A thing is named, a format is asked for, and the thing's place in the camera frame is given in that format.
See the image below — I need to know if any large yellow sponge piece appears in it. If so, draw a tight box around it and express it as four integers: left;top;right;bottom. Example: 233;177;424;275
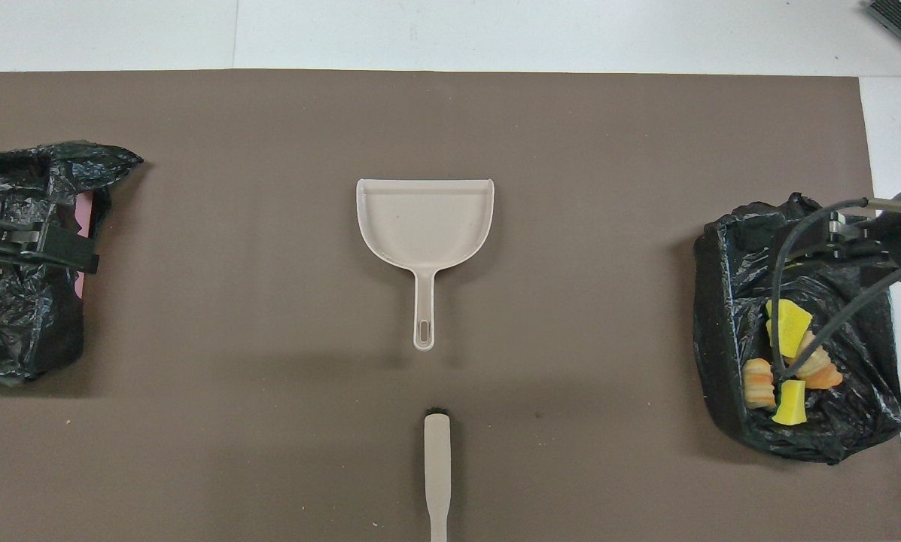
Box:
766;299;814;358

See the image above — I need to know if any pale striped bread piece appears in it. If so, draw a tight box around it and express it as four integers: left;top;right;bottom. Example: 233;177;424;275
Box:
744;358;777;410

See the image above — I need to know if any yellow sponge with green layer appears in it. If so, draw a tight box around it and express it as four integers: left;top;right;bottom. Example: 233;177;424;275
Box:
772;379;808;426

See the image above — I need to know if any beige plastic dustpan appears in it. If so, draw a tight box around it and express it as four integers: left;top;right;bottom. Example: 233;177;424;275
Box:
355;178;495;352

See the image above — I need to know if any beige brush with black bristles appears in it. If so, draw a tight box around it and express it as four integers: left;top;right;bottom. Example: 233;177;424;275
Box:
423;408;452;542

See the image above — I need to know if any pink bin with black bag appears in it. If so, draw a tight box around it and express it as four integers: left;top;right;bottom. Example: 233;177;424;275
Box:
0;140;144;386

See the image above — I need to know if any blue bin with black bag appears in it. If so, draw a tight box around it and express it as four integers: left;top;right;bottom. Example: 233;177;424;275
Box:
693;192;901;465

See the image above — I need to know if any brown table mat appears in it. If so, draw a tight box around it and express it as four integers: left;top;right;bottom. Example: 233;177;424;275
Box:
0;69;901;542

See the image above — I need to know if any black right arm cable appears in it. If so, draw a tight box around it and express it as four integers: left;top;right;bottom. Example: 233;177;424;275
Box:
770;197;901;381

